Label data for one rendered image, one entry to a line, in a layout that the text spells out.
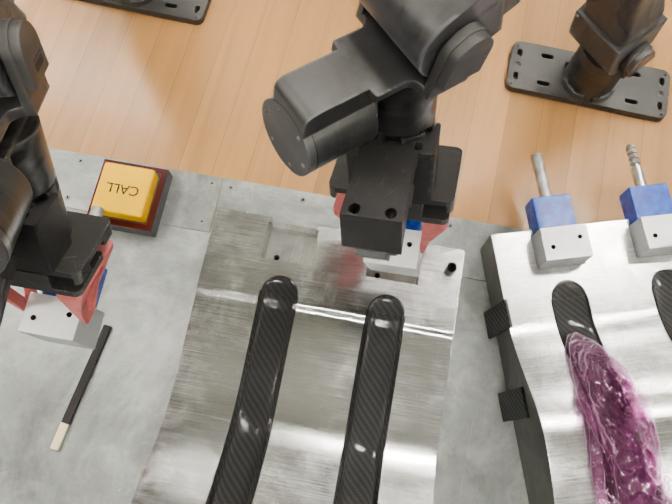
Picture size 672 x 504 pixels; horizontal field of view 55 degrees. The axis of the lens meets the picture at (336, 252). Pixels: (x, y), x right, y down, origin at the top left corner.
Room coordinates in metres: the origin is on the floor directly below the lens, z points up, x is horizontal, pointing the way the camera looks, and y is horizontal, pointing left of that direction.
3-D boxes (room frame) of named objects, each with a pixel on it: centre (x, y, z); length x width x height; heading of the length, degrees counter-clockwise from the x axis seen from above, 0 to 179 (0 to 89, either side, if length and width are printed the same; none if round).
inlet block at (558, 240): (0.26, -0.23, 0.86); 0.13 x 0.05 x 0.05; 7
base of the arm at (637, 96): (0.45, -0.32, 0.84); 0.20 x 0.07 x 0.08; 76
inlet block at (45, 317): (0.16, 0.24, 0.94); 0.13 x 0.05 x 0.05; 170
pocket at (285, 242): (0.21, 0.05, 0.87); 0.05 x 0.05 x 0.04; 79
